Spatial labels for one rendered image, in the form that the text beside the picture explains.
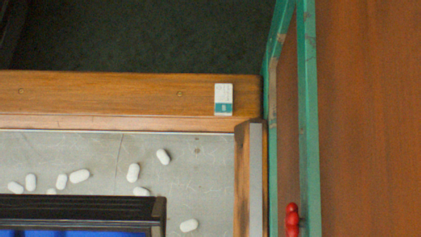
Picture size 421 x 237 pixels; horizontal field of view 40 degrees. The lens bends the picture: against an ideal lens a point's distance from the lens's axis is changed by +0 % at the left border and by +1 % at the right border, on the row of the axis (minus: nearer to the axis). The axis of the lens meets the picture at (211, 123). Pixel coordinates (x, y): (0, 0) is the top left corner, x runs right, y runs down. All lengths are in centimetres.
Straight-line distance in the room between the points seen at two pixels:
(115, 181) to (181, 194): 13
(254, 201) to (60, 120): 42
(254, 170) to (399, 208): 67
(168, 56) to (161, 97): 86
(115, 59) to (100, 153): 89
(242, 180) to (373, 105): 64
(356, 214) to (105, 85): 79
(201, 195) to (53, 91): 36
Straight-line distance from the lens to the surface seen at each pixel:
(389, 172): 38
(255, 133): 102
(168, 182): 113
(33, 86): 120
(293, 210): 61
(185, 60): 199
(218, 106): 112
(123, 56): 202
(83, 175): 114
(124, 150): 115
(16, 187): 117
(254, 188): 101
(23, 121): 120
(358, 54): 46
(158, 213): 76
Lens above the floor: 185
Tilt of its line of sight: 75 degrees down
